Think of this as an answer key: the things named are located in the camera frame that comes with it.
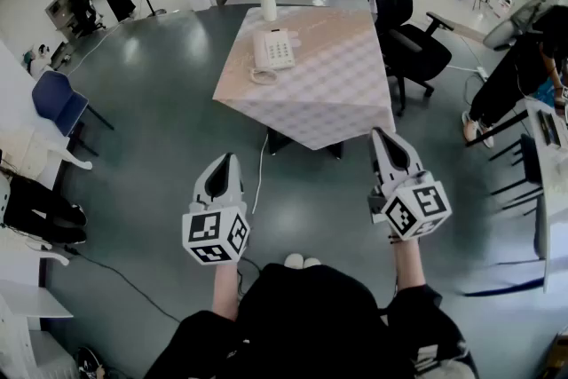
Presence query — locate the person's right forearm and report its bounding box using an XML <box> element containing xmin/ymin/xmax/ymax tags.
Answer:
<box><xmin>390</xmin><ymin>236</ymin><xmax>428</xmax><ymax>295</ymax></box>

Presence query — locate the white floor cable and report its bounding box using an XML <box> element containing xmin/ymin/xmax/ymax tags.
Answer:
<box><xmin>251</xmin><ymin>132</ymin><xmax>271</xmax><ymax>215</ymax></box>

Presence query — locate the beige telephone handset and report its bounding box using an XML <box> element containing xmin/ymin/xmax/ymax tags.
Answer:
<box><xmin>252</xmin><ymin>32</ymin><xmax>270</xmax><ymax>69</ymax></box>

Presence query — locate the person's left forearm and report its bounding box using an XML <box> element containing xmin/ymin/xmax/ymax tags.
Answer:
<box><xmin>211</xmin><ymin>263</ymin><xmax>243</xmax><ymax>321</ymax></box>

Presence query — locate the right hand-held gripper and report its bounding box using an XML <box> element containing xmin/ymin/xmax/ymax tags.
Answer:
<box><xmin>367</xmin><ymin>128</ymin><xmax>453</xmax><ymax>241</ymax></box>

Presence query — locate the blue chair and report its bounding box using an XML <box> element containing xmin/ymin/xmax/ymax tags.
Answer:
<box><xmin>31</xmin><ymin>70</ymin><xmax>115</xmax><ymax>157</ymax></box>

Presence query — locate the beige coiled handset cord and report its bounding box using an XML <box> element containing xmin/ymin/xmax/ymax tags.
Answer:
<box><xmin>249</xmin><ymin>67</ymin><xmax>280</xmax><ymax>85</ymax></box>

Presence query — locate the black metal chair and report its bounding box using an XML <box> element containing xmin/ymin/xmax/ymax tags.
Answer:
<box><xmin>487</xmin><ymin>132</ymin><xmax>548</xmax><ymax>259</ymax></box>

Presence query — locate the white vase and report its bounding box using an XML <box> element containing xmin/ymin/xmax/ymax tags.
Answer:
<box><xmin>260</xmin><ymin>0</ymin><xmax>279</xmax><ymax>23</ymax></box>

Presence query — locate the white desk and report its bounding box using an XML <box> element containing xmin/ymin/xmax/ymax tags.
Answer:
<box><xmin>525</xmin><ymin>96</ymin><xmax>568</xmax><ymax>295</ymax></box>
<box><xmin>0</xmin><ymin>39</ymin><xmax>94</xmax><ymax>174</ymax></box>

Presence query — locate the black floor cable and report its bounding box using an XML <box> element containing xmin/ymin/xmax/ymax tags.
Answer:
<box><xmin>64</xmin><ymin>244</ymin><xmax>183</xmax><ymax>323</ymax></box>

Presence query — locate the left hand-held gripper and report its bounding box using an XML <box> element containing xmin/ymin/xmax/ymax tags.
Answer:
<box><xmin>181</xmin><ymin>153</ymin><xmax>251</xmax><ymax>266</ymax></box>

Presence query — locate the beige telephone base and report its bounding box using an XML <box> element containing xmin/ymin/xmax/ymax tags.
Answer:
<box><xmin>264</xmin><ymin>29</ymin><xmax>296</xmax><ymax>71</ymax></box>

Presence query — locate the black office chair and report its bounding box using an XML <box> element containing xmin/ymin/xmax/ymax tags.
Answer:
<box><xmin>367</xmin><ymin>0</ymin><xmax>455</xmax><ymax>117</ymax></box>

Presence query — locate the person's black clothing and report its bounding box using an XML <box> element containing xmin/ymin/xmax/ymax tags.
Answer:
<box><xmin>145</xmin><ymin>263</ymin><xmax>481</xmax><ymax>379</ymax></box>

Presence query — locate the black table base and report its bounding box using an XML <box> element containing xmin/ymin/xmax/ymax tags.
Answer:
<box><xmin>265</xmin><ymin>126</ymin><xmax>345</xmax><ymax>161</ymax></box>

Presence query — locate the pink checkered tablecloth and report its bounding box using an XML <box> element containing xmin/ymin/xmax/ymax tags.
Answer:
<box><xmin>212</xmin><ymin>6</ymin><xmax>396</xmax><ymax>151</ymax></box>

